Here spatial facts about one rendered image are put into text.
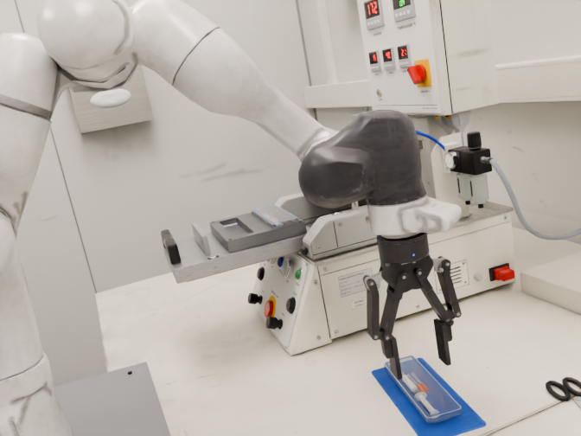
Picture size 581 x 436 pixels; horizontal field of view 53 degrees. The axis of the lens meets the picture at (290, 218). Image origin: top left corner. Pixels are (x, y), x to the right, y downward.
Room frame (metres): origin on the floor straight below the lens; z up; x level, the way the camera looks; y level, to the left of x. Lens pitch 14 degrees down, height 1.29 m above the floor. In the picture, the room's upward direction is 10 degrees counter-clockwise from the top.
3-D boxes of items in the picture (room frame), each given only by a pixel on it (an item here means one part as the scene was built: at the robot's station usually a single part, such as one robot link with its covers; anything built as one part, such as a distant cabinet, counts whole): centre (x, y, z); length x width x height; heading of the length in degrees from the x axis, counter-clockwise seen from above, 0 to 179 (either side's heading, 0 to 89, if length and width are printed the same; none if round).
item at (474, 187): (1.10, -0.35, 1.05); 0.15 x 0.05 x 0.15; 15
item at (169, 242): (1.17, 0.26, 0.99); 0.15 x 0.02 x 0.04; 15
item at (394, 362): (0.83, -0.12, 0.83); 0.03 x 0.01 x 0.07; 10
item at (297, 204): (1.40, -0.07, 0.97); 0.25 x 0.05 x 0.07; 105
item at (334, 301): (1.27, -0.17, 0.84); 0.53 x 0.37 x 0.17; 105
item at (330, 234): (1.13, -0.14, 0.97); 0.26 x 0.05 x 0.07; 105
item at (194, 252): (1.20, 0.12, 0.97); 0.30 x 0.22 x 0.08; 105
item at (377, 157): (0.84, -0.11, 1.15); 0.18 x 0.10 x 0.13; 80
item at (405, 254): (0.84, -0.16, 0.98); 0.08 x 0.08 x 0.09
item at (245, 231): (1.22, 0.08, 0.98); 0.20 x 0.17 x 0.03; 15
